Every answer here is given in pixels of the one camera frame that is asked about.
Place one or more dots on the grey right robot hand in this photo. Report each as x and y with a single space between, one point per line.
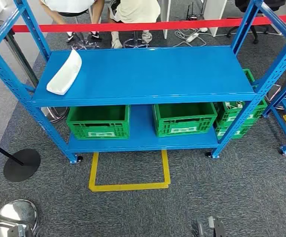
200 230

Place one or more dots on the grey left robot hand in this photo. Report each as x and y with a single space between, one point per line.
38 233

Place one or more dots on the white curved plastic part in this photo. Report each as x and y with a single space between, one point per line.
65 73

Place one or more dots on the black stanchion with round base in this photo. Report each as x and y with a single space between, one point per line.
24 166

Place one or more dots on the green plastic crate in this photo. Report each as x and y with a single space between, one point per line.
222 119
98 116
182 114
245 130

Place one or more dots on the chrome round stanchion base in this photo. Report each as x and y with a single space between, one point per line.
272 93

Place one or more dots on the white power strip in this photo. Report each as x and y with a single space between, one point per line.
192 37

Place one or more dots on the black stool with chrome base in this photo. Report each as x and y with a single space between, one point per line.
135 37
71 14

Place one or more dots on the red barrier belt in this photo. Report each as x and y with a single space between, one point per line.
158 25

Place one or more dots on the black router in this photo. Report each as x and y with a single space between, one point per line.
192 17

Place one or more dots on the white desk panel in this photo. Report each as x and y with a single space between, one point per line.
214 16
165 16

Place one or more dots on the person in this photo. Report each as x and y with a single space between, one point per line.
66 5
135 9

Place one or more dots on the black office chair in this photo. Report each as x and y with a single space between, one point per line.
256 4

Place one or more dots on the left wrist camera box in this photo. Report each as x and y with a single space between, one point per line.
17 231

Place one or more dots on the grey stanchion post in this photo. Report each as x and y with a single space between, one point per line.
24 63

